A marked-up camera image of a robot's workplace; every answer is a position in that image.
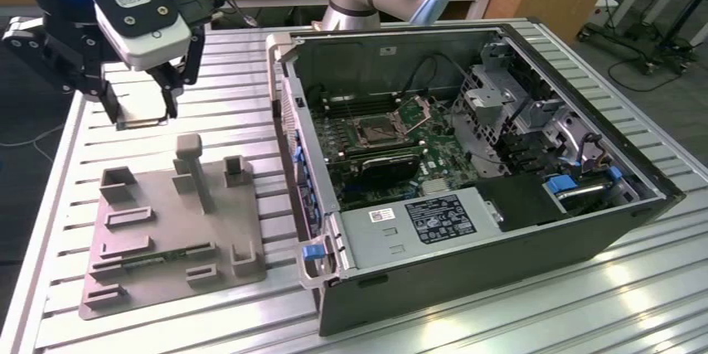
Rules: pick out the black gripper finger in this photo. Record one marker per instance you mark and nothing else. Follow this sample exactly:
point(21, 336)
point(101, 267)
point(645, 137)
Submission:
point(173, 93)
point(91, 80)

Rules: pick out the silver CPU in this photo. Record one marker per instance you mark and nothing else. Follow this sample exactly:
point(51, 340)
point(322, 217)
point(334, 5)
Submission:
point(141, 123)

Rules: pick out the black RAM slot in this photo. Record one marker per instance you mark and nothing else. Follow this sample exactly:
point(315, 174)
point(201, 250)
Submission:
point(359, 107)
point(357, 102)
point(354, 98)
point(362, 111)

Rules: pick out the CPU socket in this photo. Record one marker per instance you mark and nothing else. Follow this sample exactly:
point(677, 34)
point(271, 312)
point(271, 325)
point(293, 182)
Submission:
point(382, 132)

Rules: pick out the grey parts rack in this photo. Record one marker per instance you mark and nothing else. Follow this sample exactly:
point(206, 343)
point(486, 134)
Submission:
point(183, 221)

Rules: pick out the green RAM stick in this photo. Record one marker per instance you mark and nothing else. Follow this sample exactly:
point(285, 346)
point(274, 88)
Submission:
point(155, 258)

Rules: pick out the black graphics card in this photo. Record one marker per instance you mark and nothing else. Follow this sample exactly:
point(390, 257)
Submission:
point(387, 169)

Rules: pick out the blue case latch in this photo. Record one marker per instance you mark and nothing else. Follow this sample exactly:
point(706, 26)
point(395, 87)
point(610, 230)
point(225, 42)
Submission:
point(313, 253)

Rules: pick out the green motherboard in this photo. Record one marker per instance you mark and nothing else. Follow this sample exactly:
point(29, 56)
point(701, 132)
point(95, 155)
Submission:
point(443, 155)

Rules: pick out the grey power supply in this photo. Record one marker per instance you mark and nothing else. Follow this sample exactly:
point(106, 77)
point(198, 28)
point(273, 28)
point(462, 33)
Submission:
point(387, 242)

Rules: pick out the small silver heat sink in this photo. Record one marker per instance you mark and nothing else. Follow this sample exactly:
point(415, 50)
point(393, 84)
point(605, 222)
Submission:
point(439, 187)

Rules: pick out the silver metal disk bay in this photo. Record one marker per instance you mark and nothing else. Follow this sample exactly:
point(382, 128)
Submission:
point(487, 101)

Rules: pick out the black plastic shroud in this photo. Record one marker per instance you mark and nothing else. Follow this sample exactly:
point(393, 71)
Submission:
point(521, 205)

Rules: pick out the black open PC case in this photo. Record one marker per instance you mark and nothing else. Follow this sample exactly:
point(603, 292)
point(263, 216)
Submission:
point(454, 287)

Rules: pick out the blue disk carrier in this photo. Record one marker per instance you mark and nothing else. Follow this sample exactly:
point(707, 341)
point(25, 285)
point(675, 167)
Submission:
point(562, 186)

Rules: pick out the small blue clip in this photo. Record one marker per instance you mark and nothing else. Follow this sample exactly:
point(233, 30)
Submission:
point(614, 173)

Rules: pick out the black wheeled cart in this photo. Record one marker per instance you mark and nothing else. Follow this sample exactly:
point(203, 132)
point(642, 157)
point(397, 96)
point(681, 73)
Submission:
point(658, 18)

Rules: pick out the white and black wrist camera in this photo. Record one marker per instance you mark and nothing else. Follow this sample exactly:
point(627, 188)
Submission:
point(150, 43)

